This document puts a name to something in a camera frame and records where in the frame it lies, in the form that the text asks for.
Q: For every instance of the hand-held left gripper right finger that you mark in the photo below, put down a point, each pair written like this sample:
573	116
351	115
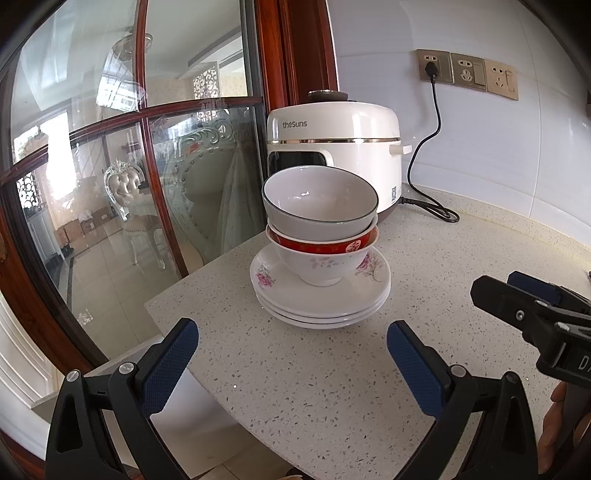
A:
415	369

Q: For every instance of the person's right hand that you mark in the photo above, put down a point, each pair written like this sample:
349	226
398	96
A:
554	434

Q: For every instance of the white bowl with pink flowers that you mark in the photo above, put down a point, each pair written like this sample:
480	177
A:
318	267

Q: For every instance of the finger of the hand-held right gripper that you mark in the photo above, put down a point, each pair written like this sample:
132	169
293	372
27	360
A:
498	297
535	286

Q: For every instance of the plain white plate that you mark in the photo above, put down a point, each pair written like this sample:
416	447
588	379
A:
318	326

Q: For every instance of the wooden framed glass partition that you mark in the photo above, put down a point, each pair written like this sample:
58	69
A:
300	46

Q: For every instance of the white bowl with dark rim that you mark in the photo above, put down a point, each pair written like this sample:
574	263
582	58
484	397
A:
318	194

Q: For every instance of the large ornate upholstered chair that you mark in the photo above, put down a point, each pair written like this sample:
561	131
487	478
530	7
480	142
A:
203	184

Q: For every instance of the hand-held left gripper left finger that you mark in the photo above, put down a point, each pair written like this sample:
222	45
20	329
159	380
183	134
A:
171	360

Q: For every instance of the brass wall socket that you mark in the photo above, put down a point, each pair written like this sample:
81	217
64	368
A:
501	81
467	71
441	57

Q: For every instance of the white ornate dining chair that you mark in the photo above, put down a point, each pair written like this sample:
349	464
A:
123	182

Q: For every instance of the white bowl with red band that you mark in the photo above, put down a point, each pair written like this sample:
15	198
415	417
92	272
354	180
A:
323	244

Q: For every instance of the cream rice cooker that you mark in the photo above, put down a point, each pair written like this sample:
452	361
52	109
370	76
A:
332	134

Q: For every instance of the crystal chandelier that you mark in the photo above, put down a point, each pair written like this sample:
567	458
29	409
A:
131	44

